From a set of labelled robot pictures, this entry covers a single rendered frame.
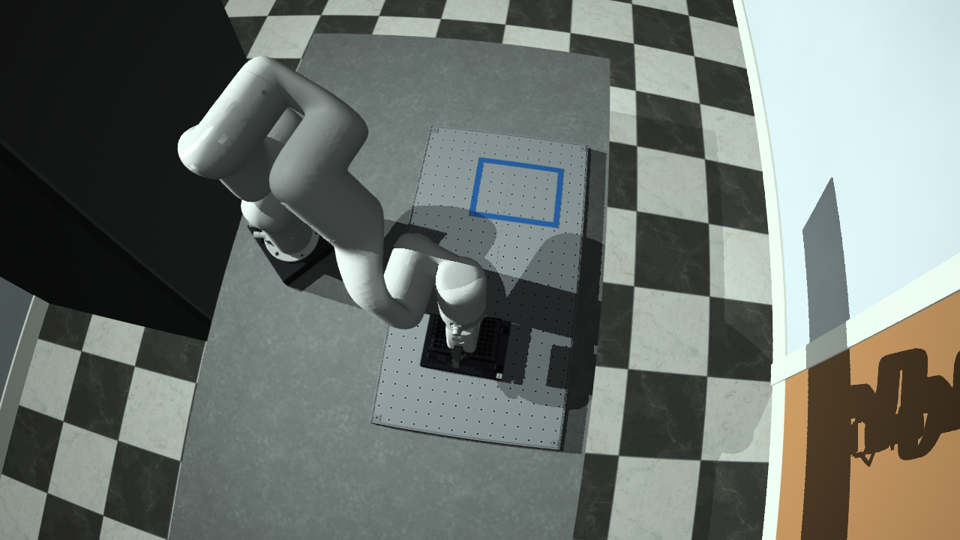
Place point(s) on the blue taped rectangle outline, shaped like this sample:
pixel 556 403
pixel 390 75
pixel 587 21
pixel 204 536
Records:
pixel 475 193

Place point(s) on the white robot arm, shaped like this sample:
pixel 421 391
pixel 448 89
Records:
pixel 310 177

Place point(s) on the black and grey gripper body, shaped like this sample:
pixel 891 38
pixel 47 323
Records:
pixel 468 338

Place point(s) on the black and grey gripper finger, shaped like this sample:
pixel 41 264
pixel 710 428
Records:
pixel 459 357

